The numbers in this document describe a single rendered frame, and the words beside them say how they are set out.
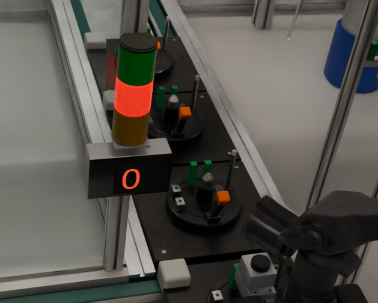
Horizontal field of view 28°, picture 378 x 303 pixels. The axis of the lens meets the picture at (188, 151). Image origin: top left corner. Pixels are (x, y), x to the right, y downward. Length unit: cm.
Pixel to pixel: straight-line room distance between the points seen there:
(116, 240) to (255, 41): 105
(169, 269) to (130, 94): 37
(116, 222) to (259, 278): 25
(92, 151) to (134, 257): 30
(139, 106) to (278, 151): 79
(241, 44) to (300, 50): 17
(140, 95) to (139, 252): 40
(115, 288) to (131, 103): 39
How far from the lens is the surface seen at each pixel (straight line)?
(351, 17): 195
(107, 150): 107
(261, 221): 96
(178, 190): 137
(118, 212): 120
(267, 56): 209
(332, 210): 88
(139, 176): 108
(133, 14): 98
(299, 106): 192
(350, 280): 133
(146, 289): 128
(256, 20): 221
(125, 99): 100
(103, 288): 127
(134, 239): 134
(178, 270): 125
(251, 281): 115
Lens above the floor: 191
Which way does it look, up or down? 38 degrees down
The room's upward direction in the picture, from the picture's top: 9 degrees clockwise
